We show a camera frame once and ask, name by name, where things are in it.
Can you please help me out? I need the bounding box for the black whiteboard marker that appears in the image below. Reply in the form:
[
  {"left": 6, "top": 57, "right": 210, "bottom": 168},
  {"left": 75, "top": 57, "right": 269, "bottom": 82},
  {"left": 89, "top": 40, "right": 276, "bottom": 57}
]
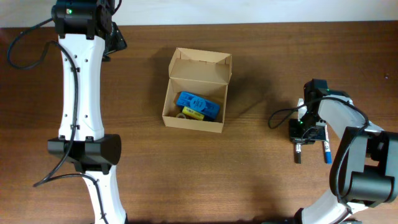
[{"left": 294, "top": 144, "right": 302, "bottom": 164}]

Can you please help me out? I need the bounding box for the brown cardboard box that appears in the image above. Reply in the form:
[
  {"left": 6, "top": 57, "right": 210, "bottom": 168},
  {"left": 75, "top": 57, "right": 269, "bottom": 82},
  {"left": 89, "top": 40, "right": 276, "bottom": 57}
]
[{"left": 162, "top": 47, "right": 232, "bottom": 133}]

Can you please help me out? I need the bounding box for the yellow highlighter pen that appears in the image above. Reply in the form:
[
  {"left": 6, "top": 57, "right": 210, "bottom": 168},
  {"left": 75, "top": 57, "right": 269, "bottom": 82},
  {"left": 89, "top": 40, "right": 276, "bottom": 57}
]
[{"left": 182, "top": 106, "right": 205, "bottom": 121}]

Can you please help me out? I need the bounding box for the yellow tape roll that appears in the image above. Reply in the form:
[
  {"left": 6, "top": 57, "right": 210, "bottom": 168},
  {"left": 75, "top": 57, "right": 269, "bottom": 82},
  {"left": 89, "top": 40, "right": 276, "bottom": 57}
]
[{"left": 176, "top": 113, "right": 187, "bottom": 119}]

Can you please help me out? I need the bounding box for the blue whiteboard duster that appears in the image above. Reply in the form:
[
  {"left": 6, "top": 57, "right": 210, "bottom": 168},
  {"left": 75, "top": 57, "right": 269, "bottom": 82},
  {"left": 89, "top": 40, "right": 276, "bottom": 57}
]
[{"left": 177, "top": 91, "right": 220, "bottom": 121}]

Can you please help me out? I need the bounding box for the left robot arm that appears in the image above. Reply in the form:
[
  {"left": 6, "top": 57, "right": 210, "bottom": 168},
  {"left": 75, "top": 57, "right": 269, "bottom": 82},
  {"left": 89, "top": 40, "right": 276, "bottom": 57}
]
[{"left": 48, "top": 1, "right": 128, "bottom": 223}]

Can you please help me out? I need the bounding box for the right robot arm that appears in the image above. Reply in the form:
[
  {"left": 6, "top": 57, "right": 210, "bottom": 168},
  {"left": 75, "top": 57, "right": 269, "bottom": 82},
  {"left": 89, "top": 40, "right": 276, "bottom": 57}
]
[{"left": 289, "top": 79, "right": 397, "bottom": 223}]

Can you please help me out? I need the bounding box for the blue whiteboard marker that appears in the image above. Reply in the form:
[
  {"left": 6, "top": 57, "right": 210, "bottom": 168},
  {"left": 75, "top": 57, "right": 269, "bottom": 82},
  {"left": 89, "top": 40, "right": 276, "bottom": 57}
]
[{"left": 323, "top": 125, "right": 332, "bottom": 164}]

